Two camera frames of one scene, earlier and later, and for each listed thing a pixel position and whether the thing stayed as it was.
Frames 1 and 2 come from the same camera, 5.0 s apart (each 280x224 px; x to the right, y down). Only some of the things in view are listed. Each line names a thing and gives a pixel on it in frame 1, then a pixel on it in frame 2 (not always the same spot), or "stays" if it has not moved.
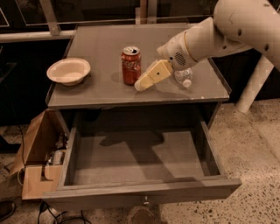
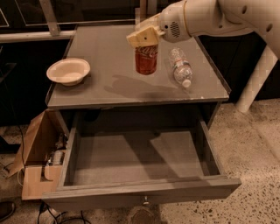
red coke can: [131, 65] → [146, 59]
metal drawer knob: [146, 202] stays
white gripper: [174, 53] → [172, 25]
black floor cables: [44, 207] stays
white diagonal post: [255, 83] stays
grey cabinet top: [116, 54] stays
